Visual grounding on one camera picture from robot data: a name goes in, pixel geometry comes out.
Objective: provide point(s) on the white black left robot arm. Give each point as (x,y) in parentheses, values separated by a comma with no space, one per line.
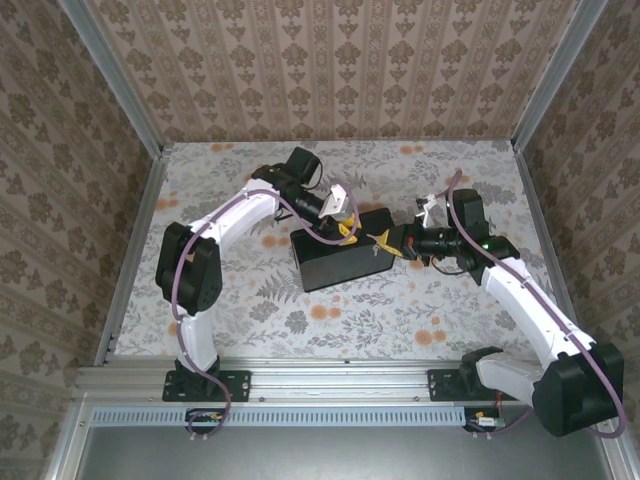
(235,215)

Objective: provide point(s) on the aluminium mounting rail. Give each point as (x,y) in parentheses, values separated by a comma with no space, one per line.
(340,380)

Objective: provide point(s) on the aluminium table side rail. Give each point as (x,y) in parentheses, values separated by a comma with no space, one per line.
(544,225)
(146,210)

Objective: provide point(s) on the grey metal plate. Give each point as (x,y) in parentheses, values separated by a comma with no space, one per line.
(325,455)

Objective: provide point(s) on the floral table cover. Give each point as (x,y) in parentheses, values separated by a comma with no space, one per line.
(350,320)

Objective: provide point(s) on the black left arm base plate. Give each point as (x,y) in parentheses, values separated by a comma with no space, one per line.
(240,385)

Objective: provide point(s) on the black rectangular box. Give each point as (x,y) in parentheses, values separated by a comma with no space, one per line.
(340,265)

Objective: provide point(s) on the aluminium frame post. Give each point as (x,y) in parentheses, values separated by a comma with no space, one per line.
(120,85)
(556,75)

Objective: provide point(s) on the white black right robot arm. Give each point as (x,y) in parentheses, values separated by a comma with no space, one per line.
(525,300)

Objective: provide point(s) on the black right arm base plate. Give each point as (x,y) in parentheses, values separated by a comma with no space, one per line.
(442,385)

